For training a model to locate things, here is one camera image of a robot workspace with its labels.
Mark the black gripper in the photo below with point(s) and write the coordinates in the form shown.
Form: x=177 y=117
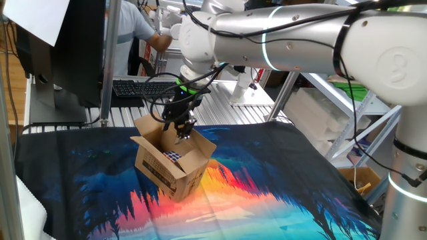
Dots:
x=180 y=111

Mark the brown cardboard box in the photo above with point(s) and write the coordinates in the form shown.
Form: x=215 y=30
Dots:
x=160 y=173

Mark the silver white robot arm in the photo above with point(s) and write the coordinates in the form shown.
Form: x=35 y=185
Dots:
x=300 y=43

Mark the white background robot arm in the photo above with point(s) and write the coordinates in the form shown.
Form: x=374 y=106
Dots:
x=245 y=86

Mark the person's bare forearm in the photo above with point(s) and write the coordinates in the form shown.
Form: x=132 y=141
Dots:
x=160 y=42

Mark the open cardboard box with clutter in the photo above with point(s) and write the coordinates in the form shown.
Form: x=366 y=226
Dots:
x=367 y=175

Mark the blue white Rubik's cube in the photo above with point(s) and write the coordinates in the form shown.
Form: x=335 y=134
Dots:
x=171 y=156

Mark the black keyboard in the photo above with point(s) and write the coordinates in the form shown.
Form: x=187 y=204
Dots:
x=140 y=89

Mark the black office chair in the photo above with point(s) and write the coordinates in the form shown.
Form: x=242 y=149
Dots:
x=145 y=68

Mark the colourful sunset print tablecloth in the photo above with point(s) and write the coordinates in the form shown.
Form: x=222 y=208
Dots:
x=100 y=186

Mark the white teleoperation haptic device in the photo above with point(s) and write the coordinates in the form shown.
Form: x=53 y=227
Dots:
x=166 y=20

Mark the person in blue shirt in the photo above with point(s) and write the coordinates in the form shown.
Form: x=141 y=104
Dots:
x=128 y=30

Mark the black monitor with grey stand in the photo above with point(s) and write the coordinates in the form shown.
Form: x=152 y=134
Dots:
x=76 y=56

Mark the white foam blocks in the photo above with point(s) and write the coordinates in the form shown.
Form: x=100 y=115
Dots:
x=317 y=116

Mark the white cloth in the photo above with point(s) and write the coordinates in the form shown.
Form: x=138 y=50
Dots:
x=30 y=216

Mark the grey metal shelf rack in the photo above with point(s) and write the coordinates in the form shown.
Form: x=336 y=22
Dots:
x=360 y=108

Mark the white paper sheet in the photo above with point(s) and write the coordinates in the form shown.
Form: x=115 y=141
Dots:
x=36 y=20

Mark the aluminium frame post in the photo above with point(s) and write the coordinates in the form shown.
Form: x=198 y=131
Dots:
x=283 y=96
x=110 y=66
x=8 y=200

